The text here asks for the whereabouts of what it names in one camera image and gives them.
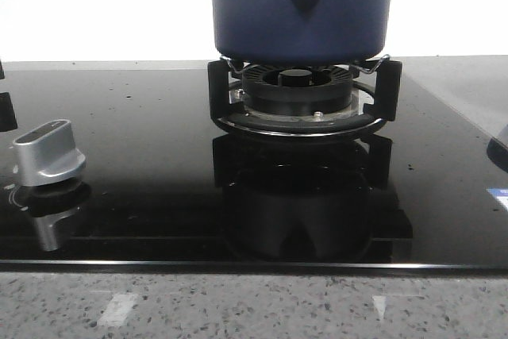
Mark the dark blue cooking pot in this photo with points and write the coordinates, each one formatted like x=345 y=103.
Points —
x=300 y=32

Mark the black pot support grate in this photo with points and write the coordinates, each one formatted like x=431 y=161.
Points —
x=375 y=89

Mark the black round gas burner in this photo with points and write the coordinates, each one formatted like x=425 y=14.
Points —
x=296 y=91

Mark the black glass gas stove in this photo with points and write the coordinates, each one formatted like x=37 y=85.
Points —
x=165 y=190

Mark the silver stove control knob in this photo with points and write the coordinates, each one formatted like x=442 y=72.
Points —
x=48 y=154

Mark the black left burner grate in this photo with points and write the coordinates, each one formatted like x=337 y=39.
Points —
x=8 y=121

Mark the blue white stove label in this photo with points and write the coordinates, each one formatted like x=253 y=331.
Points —
x=500 y=195

